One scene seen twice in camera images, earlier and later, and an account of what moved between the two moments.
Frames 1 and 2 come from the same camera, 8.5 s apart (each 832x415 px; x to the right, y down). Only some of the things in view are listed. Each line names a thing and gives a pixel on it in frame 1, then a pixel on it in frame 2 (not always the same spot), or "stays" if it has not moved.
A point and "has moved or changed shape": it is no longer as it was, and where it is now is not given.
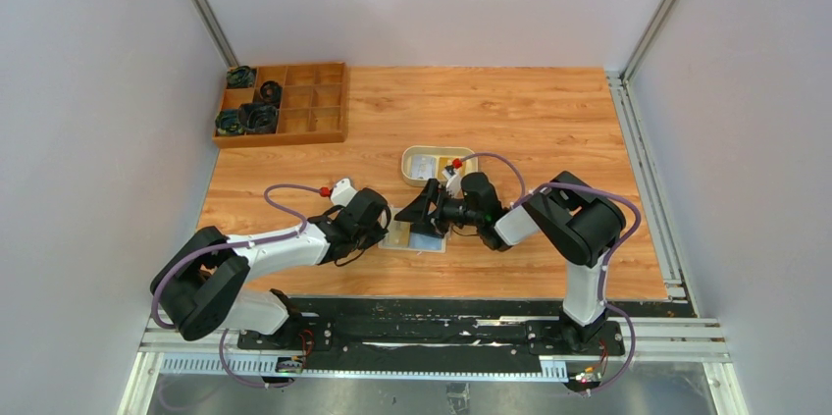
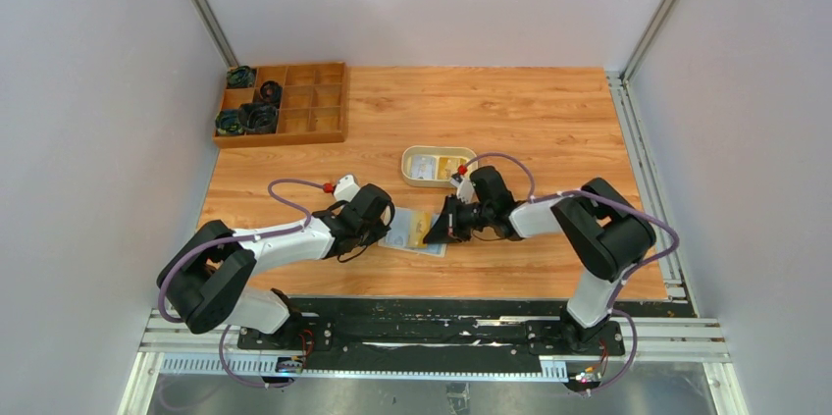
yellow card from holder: (398, 233) has moved or changed shape
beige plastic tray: (421, 163) stays
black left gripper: (378, 233) stays
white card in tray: (422, 167) stays
